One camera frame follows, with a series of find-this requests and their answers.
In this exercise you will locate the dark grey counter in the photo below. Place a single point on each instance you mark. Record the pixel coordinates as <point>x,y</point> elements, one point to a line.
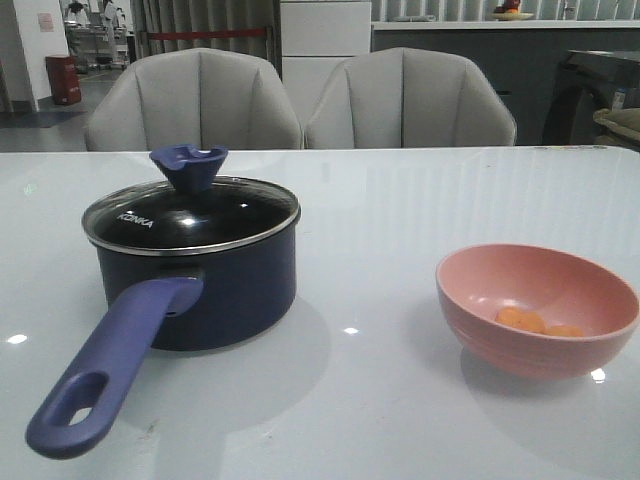
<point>520,58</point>

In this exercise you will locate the dark appliance at right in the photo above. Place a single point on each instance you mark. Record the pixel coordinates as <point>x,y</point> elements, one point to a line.
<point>585,82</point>

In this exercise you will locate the glass lid blue knob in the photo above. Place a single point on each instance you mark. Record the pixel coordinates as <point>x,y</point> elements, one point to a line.
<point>193,211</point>

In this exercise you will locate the red bin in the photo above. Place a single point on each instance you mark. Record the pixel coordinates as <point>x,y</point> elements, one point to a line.
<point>63,79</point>

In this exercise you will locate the red barrier belt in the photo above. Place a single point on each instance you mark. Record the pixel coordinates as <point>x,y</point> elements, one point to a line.
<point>201,35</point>

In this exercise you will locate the pink bowl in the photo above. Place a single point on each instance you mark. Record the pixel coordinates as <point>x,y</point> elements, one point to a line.
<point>476,282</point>

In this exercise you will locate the grey curtain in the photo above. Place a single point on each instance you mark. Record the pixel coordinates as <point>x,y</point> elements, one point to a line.
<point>208,15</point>

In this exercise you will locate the fruit plate on counter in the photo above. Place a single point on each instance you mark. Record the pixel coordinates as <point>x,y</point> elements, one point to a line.
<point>510,10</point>

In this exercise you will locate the orange ham slice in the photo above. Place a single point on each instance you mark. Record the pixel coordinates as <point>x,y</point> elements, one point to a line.
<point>524,320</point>

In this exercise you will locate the white cabinet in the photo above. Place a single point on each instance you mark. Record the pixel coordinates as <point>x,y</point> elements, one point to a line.
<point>316,36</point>

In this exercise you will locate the beige cushion at right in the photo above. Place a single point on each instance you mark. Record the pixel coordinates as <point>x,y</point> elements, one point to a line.
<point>618,128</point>

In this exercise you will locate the grey upholstered chair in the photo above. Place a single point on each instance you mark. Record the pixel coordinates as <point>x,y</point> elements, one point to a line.
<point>408,98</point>
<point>200,96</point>

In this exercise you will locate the blue saucepan with handle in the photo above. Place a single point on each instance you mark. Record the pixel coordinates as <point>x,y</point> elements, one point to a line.
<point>177,303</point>

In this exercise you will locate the left grey upholstered chair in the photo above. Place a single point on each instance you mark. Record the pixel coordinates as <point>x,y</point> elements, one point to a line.
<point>200,96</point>

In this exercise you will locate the right grey upholstered chair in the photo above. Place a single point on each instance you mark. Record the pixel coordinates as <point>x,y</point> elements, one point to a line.
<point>408,98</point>

